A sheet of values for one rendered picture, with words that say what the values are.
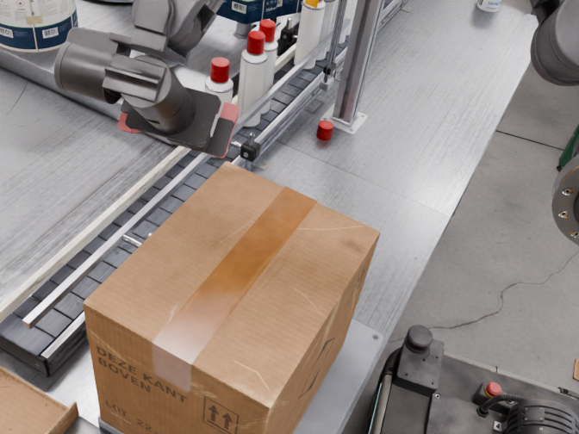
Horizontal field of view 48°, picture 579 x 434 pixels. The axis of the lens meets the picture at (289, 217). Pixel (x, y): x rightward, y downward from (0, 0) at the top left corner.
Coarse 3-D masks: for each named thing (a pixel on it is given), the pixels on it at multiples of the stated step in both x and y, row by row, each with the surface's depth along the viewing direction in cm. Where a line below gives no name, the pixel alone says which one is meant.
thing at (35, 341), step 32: (288, 64) 155; (320, 64) 157; (288, 96) 146; (256, 128) 136; (192, 160) 126; (224, 160) 128; (192, 192) 120; (160, 224) 113; (128, 256) 107; (64, 320) 97; (32, 352) 93
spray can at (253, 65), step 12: (252, 36) 122; (264, 36) 123; (252, 48) 123; (252, 60) 124; (264, 60) 125; (240, 72) 128; (252, 72) 126; (264, 72) 128; (240, 84) 129; (252, 84) 128; (264, 84) 130; (240, 96) 131; (252, 96) 130; (240, 108) 133; (252, 120) 134
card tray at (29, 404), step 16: (0, 368) 95; (0, 384) 94; (16, 384) 94; (0, 400) 92; (16, 400) 92; (32, 400) 92; (48, 400) 93; (0, 416) 90; (16, 416) 91; (32, 416) 91; (48, 416) 91; (64, 416) 88; (0, 432) 89; (16, 432) 89; (32, 432) 89; (48, 432) 86; (64, 432) 90
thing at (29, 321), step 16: (320, 48) 147; (304, 64) 142; (288, 80) 137; (272, 96) 132; (256, 112) 128; (160, 192) 107; (144, 208) 104; (128, 224) 101; (112, 240) 99; (96, 256) 96; (80, 272) 94; (64, 288) 91; (48, 304) 89; (32, 320) 87
